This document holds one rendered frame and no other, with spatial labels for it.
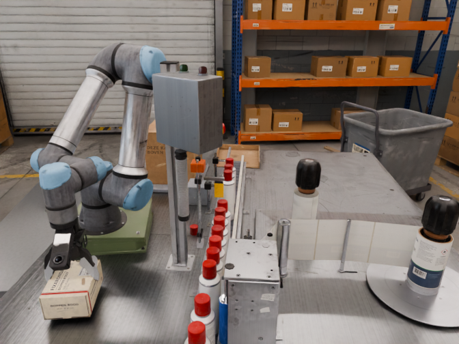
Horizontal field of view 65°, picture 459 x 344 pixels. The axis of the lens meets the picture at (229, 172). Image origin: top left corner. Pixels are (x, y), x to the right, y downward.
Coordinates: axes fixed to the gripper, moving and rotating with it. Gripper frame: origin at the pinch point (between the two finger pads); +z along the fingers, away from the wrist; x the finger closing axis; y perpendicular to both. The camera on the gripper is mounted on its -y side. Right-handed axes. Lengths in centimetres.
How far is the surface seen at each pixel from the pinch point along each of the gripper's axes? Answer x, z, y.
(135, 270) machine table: -15.1, 7.2, 13.8
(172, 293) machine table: -28.0, 7.4, 1.5
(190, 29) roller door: -36, -64, 450
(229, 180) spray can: -49, -15, 35
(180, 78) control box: -33, -57, 3
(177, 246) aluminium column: -29.5, -0.2, 15.6
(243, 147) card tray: -67, 4, 131
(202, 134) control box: -38, -44, 0
